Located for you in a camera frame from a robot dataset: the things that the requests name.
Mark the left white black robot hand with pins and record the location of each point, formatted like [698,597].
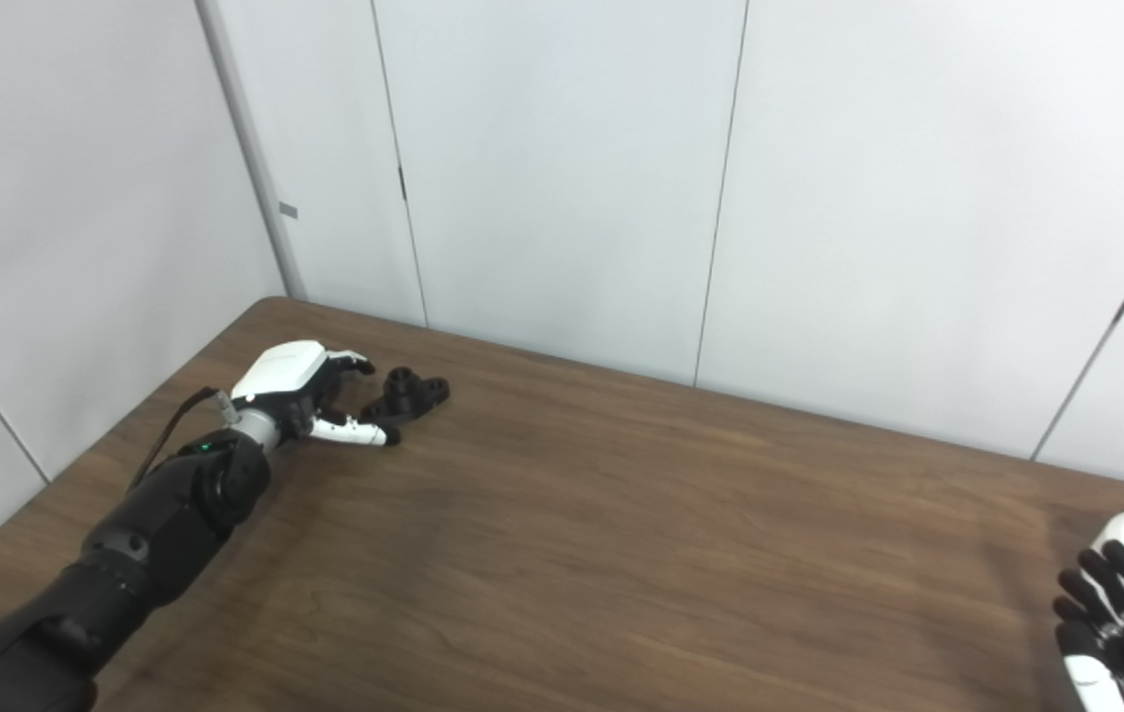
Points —
[280,371]

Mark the black flanged holder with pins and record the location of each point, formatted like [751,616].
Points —
[408,396]

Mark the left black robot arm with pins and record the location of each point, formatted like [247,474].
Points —
[146,544]

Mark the grey wall corner post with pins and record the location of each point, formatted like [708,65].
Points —
[250,158]

